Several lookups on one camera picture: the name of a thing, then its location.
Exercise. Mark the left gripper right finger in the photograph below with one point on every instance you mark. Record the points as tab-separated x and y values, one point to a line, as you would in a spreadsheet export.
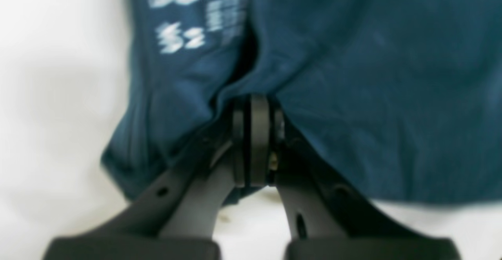
328	218

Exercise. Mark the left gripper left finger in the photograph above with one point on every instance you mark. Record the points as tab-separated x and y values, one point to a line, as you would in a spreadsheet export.
175	217

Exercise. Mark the dark blue t-shirt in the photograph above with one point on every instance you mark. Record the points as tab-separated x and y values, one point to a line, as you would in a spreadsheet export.
403	97

